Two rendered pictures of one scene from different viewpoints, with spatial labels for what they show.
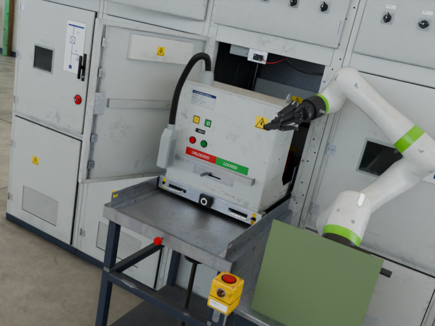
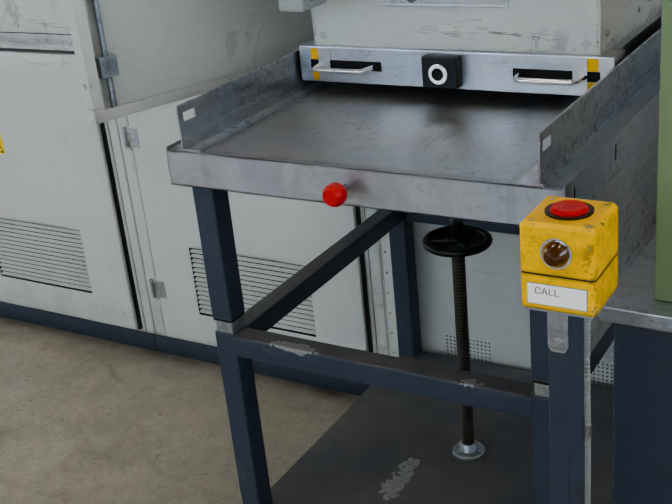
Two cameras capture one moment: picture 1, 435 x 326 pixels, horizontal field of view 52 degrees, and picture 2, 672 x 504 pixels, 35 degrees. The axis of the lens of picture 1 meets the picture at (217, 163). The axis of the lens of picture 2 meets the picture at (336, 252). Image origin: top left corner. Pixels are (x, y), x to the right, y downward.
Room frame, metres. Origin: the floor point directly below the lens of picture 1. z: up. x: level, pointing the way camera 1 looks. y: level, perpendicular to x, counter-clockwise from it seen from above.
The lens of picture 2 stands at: (0.24, 0.00, 1.32)
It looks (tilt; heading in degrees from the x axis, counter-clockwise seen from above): 23 degrees down; 7
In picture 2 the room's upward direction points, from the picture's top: 6 degrees counter-clockwise
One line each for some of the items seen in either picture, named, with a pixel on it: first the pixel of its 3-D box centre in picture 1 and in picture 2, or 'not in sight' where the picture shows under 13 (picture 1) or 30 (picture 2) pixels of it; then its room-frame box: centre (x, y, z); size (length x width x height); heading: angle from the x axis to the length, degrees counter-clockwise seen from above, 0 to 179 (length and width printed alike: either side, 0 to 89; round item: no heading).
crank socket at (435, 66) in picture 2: (205, 200); (440, 71); (1.88, 0.02, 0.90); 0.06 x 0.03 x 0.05; 64
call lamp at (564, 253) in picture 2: (220, 293); (553, 256); (1.22, -0.09, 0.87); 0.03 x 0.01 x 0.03; 65
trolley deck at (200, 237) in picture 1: (204, 214); (450, 113); (1.91, 0.01, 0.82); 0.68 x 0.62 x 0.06; 155
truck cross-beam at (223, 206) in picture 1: (209, 198); (451, 66); (1.92, 0.00, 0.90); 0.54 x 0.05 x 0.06; 64
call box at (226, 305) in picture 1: (225, 292); (569, 255); (1.27, -0.11, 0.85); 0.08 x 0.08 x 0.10; 65
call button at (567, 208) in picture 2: (228, 279); (569, 213); (1.27, -0.11, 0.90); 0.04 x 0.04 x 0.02
